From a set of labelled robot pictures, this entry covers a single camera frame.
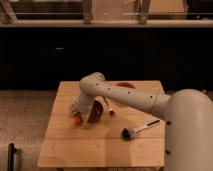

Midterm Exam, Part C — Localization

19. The dark brown bowl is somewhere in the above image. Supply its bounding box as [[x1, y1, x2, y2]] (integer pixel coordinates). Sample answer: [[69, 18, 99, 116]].
[[88, 100, 103, 123]]

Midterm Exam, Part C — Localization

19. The orange plate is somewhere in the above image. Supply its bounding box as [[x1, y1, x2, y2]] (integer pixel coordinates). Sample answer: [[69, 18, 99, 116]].
[[116, 82, 135, 89]]

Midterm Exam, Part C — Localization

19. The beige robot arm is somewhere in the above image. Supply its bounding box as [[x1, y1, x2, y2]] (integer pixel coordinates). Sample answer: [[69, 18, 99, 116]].
[[72, 72, 213, 171]]

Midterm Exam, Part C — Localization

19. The black handle bar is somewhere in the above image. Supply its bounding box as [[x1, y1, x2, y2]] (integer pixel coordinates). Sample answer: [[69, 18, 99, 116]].
[[7, 143, 17, 171]]

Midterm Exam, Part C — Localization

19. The black dish brush white handle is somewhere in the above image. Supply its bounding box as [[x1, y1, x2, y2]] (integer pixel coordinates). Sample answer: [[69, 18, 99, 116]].
[[121, 120, 160, 140]]

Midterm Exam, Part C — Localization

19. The wooden table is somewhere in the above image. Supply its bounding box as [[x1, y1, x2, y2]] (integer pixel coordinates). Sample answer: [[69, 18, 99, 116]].
[[37, 81, 164, 169]]

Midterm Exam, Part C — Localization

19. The wooden shelf rail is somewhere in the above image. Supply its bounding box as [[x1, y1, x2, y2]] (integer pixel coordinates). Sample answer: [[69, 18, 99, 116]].
[[0, 0, 213, 28]]

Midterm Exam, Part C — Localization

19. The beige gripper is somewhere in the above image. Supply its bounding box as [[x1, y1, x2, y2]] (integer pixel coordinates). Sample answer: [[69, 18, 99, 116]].
[[71, 94, 95, 123]]

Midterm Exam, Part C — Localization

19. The small wooden brush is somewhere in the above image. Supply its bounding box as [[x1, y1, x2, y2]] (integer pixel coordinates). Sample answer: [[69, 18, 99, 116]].
[[103, 97, 115, 116]]

